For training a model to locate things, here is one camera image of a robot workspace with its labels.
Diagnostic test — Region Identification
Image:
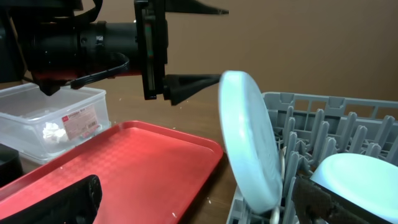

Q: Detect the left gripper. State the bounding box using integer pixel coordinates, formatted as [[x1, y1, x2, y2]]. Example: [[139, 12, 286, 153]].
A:
[[134, 0, 229, 106]]

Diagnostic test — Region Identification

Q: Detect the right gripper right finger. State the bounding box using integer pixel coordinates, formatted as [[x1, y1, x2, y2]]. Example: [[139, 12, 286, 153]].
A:
[[291, 177, 390, 224]]

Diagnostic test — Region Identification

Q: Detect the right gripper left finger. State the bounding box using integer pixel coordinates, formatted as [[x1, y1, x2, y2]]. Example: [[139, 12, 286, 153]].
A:
[[1, 175, 103, 224]]

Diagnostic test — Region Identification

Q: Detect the light blue bowl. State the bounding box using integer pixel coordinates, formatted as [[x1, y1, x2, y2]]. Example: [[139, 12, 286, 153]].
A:
[[310, 153, 397, 223]]

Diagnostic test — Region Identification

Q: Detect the white tissue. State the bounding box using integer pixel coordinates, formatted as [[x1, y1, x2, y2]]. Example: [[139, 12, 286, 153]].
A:
[[42, 123, 68, 144]]

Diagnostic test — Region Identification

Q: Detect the light blue plate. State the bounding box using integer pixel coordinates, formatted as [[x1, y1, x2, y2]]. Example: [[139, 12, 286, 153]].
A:
[[218, 70, 282, 213]]

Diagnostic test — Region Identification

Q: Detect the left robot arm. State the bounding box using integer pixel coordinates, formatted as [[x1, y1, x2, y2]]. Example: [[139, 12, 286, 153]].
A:
[[1, 0, 228, 105]]

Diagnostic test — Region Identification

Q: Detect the grey dishwasher rack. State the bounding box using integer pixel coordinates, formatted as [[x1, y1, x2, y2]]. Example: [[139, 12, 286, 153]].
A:
[[227, 92, 397, 223]]

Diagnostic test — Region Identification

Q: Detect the red serving tray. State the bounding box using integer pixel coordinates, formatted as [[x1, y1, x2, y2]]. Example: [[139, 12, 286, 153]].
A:
[[1, 121, 223, 223]]

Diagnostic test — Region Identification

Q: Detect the black plastic tray bin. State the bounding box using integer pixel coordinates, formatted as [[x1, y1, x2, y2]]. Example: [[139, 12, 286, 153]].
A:
[[0, 144, 24, 187]]

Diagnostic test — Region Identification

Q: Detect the clear plastic bin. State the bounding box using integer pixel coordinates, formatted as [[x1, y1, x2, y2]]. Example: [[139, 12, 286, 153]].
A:
[[1, 83, 111, 164]]

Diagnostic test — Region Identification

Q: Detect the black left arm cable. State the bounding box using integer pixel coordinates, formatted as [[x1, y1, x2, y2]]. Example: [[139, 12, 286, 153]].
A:
[[67, 51, 131, 91]]

